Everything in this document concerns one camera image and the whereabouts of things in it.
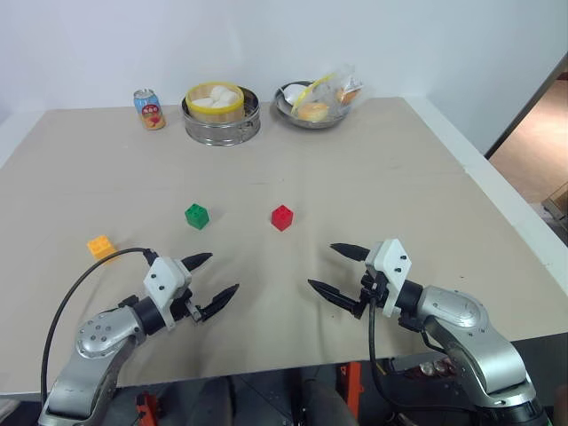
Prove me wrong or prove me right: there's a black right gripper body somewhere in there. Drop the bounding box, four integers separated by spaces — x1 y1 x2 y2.
354 265 391 319

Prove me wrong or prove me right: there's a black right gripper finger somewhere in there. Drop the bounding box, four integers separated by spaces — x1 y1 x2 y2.
327 241 371 263
306 279 363 320

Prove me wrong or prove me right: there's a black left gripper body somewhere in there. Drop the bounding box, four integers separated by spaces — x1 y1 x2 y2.
170 288 207 324

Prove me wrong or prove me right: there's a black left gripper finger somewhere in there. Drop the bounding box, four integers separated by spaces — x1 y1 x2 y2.
199 283 241 323
179 251 214 273

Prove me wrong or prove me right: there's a green toy block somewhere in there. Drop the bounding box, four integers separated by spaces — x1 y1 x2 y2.
184 202 210 231

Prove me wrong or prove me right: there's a red toy block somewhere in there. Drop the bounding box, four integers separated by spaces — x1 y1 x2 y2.
270 204 296 233

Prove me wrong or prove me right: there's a yellow toy block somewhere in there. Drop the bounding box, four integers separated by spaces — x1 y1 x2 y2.
86 233 122 264

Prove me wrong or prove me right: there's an orange black stand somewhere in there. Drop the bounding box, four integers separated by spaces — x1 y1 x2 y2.
134 391 162 426
338 361 366 422

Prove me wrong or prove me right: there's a beige table cover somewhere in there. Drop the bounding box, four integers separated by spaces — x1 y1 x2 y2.
0 96 568 395

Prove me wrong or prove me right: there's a round metal steamer pot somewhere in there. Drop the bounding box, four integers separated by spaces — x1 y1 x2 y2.
180 85 262 146

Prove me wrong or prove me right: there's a round metal bowl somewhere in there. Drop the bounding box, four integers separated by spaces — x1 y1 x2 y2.
273 80 356 130

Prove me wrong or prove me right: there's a round golden bread bun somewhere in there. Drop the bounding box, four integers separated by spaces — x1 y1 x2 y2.
297 102 331 122

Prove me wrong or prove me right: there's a yellow bamboo steamer basket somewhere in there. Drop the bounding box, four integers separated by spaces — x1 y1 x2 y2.
185 81 246 126

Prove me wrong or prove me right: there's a blue fruit drink can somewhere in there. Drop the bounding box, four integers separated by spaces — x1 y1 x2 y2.
133 88 168 132

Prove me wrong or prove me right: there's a clear plastic bag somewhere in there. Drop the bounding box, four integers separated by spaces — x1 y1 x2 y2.
288 63 368 122

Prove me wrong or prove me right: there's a brown cardboard box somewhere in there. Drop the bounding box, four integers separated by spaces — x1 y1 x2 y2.
541 183 568 223

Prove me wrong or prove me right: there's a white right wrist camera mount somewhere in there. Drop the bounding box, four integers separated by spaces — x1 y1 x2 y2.
364 239 414 318

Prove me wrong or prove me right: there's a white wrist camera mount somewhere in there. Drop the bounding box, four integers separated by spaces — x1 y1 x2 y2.
142 256 193 332
364 239 414 318

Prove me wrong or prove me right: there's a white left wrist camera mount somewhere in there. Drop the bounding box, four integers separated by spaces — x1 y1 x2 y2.
142 256 193 332

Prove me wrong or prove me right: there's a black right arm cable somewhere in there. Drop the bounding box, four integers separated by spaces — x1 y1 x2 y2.
366 296 403 421

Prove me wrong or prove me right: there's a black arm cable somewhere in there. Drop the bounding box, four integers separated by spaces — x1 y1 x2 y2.
40 247 160 403
366 296 403 421

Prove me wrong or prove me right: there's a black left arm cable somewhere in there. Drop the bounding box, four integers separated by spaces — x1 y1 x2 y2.
40 247 160 403

